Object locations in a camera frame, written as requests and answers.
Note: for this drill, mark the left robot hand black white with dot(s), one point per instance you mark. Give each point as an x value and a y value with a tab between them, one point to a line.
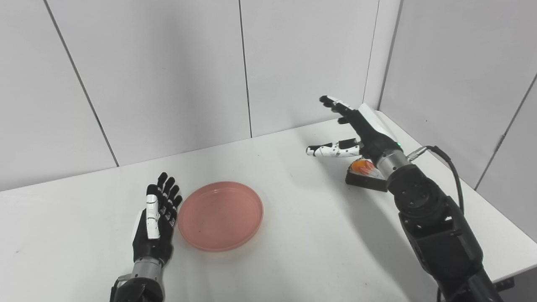
153	226

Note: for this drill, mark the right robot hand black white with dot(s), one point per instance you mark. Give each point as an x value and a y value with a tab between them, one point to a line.
369	130

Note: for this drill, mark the chocolate cake slice with fruit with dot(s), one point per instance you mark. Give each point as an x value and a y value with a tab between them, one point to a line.
363	178

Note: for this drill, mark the pink round plate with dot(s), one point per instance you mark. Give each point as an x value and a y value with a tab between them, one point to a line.
220	216

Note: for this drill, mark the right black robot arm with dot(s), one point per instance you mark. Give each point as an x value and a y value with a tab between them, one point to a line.
436	226

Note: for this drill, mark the black bracket under table edge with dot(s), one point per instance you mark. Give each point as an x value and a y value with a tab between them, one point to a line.
504	284

